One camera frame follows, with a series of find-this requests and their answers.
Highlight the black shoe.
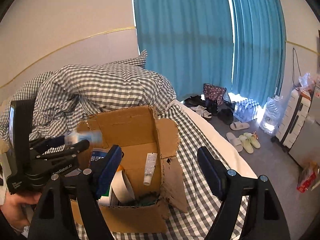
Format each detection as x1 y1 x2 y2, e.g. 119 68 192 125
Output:
217 108 234 126

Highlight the white sneaker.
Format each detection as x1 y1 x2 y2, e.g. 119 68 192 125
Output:
190 105 212 120

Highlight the grey checked duvet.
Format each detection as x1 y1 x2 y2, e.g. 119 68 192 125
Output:
11 50 176 140

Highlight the brown cardboard box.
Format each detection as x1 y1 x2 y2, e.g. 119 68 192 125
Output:
76 106 188 233

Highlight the pack of water bottles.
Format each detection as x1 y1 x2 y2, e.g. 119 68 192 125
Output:
233 99 260 122

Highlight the green slipper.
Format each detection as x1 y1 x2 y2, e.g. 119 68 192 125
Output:
239 135 253 154
244 132 261 149

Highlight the grey checked bed sheet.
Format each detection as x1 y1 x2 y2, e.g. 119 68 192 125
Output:
112 101 253 239

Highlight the left hand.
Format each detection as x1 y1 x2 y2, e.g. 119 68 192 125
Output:
1 191 41 232

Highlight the clear plastic water bottle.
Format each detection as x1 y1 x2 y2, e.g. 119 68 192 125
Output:
89 147 124 172

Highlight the red white plastic bag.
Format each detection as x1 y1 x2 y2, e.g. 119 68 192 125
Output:
297 161 319 193

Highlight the white slipper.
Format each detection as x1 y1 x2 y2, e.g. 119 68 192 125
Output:
230 121 250 131
226 132 244 152

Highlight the blue curtain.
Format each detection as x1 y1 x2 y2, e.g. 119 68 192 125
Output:
133 0 285 104

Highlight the blue floral tissue pack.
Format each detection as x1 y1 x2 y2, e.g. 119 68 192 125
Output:
65 130 103 146

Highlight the patterned dark bag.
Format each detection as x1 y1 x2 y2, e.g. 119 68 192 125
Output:
203 83 227 106

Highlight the white suitcase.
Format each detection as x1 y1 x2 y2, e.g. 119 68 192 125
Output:
271 89 311 151

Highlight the white tape roll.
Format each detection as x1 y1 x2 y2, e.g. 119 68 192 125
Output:
111 170 136 204

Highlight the large clear water jug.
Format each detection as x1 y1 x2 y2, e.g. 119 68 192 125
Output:
259 95 282 135

